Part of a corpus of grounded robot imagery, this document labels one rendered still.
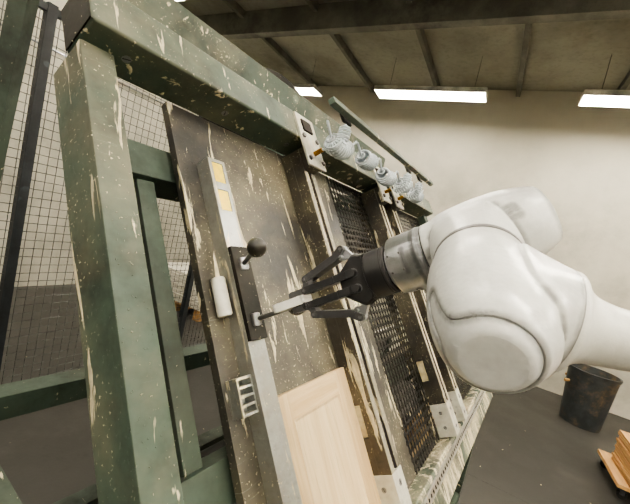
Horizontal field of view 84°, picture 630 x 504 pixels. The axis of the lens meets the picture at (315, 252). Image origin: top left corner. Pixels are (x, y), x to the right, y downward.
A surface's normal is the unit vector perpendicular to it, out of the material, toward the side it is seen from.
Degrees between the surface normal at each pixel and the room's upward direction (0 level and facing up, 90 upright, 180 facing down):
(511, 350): 118
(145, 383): 56
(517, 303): 50
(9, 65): 97
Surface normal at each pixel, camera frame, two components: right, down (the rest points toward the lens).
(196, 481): 0.80, -0.35
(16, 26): 0.15, 0.24
